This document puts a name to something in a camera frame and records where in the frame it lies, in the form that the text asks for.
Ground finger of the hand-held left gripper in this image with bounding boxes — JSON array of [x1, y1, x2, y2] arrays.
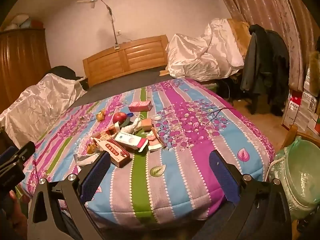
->
[[0, 141, 36, 173]]

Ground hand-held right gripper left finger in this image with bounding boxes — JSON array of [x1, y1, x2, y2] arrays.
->
[[27, 151, 111, 240]]

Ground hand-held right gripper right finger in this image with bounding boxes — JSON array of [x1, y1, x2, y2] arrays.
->
[[192, 150, 293, 240]]

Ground orange white cloth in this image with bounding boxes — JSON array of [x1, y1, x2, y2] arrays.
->
[[146, 127, 166, 152]]

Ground bin with green bag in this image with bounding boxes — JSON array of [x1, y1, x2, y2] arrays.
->
[[266, 136, 320, 222]]

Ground pink box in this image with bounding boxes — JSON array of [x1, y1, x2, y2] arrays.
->
[[128, 100, 152, 112]]

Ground person's left hand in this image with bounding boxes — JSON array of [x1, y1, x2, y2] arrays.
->
[[9, 191, 30, 232]]

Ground long red and white box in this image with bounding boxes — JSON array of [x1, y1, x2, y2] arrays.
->
[[93, 137, 130, 168]]

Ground striped floral blanket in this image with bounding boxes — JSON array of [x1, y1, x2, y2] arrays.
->
[[21, 77, 275, 224]]

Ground clear plastic wrapper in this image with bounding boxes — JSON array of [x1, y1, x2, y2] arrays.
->
[[80, 114, 97, 124]]

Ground red apple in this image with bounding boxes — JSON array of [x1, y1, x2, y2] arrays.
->
[[112, 112, 128, 125]]

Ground wooden chair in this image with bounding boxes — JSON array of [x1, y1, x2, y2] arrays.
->
[[280, 124, 320, 150]]

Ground green storage box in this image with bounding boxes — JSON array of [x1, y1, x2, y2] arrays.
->
[[200, 80, 220, 93]]

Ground black bag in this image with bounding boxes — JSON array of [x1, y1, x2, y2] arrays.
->
[[49, 66, 89, 90]]

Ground wooden wardrobe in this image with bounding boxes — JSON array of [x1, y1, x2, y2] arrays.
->
[[0, 28, 52, 113]]

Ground red white carton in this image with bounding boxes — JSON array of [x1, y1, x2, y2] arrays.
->
[[281, 90, 304, 130]]

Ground wooden headboard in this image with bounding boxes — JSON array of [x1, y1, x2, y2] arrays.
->
[[82, 35, 168, 88]]

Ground stack of white packages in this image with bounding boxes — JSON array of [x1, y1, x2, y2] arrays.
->
[[301, 67, 320, 130]]

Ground dark jackets on chair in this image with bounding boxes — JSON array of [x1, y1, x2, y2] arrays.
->
[[240, 24, 290, 117]]

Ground large white satin cloth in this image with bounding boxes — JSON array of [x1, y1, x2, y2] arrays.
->
[[165, 18, 244, 82]]

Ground bedding bundles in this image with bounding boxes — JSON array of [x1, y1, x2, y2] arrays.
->
[[4, 14, 45, 31]]

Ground yellow blanket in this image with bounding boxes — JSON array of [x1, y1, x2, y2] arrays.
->
[[229, 19, 250, 55]]

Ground pink patterned curtain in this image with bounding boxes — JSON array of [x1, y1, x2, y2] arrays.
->
[[215, 0, 320, 90]]

